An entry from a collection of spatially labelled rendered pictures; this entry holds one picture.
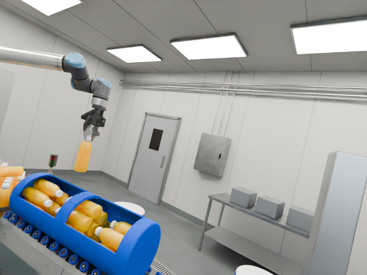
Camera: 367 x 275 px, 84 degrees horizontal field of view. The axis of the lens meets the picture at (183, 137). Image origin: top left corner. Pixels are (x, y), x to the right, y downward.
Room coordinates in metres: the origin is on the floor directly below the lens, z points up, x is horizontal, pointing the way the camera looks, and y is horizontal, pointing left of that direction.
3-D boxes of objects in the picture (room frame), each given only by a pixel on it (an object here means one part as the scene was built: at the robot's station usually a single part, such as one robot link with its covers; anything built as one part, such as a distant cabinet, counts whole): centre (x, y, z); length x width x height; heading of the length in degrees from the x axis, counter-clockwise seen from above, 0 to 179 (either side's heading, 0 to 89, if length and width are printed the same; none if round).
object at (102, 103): (1.24, 0.55, 1.75); 0.10 x 0.09 x 0.05; 152
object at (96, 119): (1.23, 0.54, 1.67); 0.09 x 0.08 x 0.12; 62
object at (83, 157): (1.24, 0.56, 1.42); 0.07 x 0.07 x 0.19
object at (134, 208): (1.60, 0.29, 1.03); 0.28 x 0.28 x 0.01
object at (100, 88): (1.24, 0.55, 1.84); 0.10 x 0.09 x 0.12; 93
